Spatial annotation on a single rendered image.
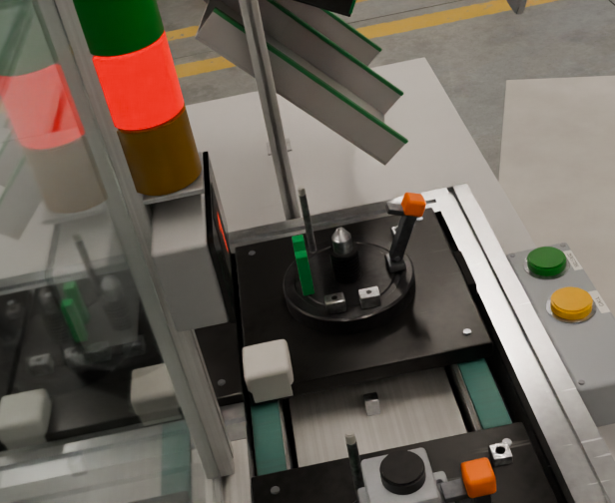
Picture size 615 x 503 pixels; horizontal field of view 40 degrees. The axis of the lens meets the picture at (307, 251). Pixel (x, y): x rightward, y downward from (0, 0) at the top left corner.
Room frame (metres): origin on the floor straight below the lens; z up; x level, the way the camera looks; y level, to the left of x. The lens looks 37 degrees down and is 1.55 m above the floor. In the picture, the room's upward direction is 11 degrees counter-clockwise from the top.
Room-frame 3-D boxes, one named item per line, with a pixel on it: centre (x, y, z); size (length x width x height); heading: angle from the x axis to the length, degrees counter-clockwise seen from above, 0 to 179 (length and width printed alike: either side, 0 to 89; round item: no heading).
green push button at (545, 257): (0.68, -0.25, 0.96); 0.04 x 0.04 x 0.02
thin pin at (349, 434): (0.41, 0.00, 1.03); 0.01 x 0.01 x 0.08
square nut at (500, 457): (0.44, -0.12, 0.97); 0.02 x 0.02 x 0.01; 0
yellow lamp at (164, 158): (0.51, 0.08, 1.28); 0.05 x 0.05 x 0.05
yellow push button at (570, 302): (0.61, -0.25, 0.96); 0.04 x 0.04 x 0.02
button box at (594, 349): (0.61, -0.25, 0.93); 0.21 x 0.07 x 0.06; 0
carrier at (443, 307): (0.70, -0.04, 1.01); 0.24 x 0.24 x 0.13; 0
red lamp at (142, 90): (0.51, 0.08, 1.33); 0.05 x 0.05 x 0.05
